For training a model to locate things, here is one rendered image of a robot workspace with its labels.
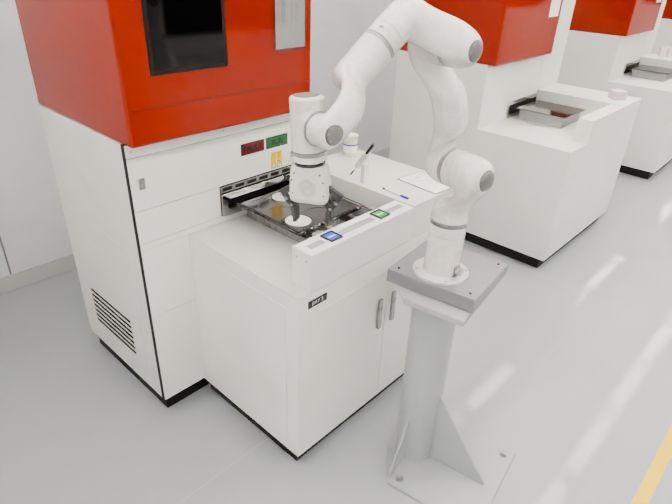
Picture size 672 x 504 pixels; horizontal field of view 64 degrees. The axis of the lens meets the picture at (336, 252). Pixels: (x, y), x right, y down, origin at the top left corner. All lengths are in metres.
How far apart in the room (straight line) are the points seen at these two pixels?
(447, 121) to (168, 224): 1.10
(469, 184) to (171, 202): 1.08
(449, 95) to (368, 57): 0.32
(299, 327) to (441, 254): 0.53
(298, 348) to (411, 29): 1.07
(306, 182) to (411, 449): 1.32
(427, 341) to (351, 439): 0.68
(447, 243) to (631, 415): 1.46
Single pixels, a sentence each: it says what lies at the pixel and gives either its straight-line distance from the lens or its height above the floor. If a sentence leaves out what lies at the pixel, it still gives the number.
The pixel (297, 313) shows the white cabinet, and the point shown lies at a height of 0.77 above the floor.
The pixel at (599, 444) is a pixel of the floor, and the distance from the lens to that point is 2.70.
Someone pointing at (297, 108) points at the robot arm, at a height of 1.49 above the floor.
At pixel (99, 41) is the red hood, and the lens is 1.91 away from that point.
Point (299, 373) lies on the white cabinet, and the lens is 1.95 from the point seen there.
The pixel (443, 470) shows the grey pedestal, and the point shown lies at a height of 0.02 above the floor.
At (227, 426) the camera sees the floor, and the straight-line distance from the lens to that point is 2.49.
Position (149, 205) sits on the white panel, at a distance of 2.05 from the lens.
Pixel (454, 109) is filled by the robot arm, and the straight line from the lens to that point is 1.58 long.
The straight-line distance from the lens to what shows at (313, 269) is 1.74.
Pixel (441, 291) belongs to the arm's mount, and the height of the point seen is 0.86.
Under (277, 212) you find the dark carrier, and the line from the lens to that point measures 2.14.
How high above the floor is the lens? 1.81
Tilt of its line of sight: 29 degrees down
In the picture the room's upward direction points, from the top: 2 degrees clockwise
